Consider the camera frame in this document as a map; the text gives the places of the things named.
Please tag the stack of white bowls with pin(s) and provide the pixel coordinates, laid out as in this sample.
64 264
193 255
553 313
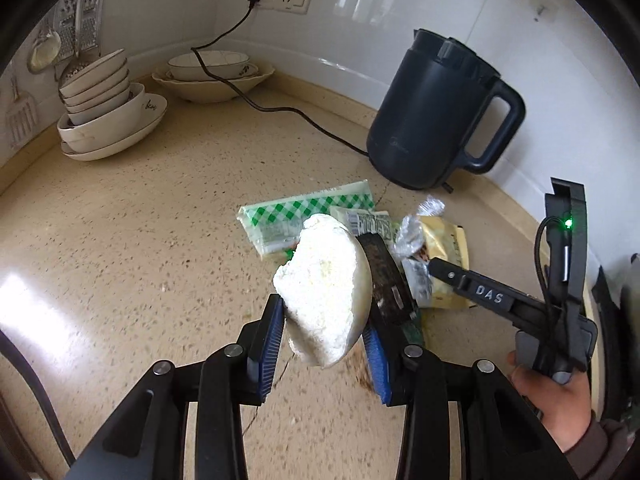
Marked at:
100 110

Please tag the white steamed bun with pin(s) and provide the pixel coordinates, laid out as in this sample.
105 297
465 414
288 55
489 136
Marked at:
325 285

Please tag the person's right forearm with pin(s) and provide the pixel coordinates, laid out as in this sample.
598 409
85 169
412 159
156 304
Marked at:
595 447

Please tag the white patterned bowl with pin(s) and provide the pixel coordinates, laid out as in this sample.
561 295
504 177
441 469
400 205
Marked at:
220 62

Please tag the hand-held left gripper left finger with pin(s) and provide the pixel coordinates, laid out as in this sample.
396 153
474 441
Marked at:
267 345

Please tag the metal skimmer spoon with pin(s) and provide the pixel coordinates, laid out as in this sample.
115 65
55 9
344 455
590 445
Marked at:
75 67

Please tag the green checkered packet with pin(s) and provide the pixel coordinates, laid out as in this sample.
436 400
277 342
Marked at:
280 212

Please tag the dark snack packet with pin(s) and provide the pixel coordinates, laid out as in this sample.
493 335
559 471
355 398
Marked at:
387 280

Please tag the metal box grater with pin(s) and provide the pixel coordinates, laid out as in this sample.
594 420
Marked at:
90 15

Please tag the metal slotted spatula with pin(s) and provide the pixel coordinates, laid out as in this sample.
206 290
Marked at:
22 120

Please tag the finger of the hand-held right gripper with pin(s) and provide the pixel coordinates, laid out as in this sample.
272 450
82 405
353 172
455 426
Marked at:
447 272

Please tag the dark electric kettle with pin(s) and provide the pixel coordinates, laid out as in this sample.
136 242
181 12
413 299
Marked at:
430 120

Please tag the metal ladle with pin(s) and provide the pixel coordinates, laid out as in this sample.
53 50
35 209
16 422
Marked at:
42 50

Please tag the white barcode packet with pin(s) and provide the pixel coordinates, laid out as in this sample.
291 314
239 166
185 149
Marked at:
370 221

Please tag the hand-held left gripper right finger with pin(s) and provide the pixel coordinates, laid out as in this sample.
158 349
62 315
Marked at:
378 365

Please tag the person's right hand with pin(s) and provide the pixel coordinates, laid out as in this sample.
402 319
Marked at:
560 405

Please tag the yellow snack packet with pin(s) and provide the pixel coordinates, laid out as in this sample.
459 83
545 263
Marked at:
447 240

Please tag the silver foil wrapper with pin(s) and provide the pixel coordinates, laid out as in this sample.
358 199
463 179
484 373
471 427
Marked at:
410 232

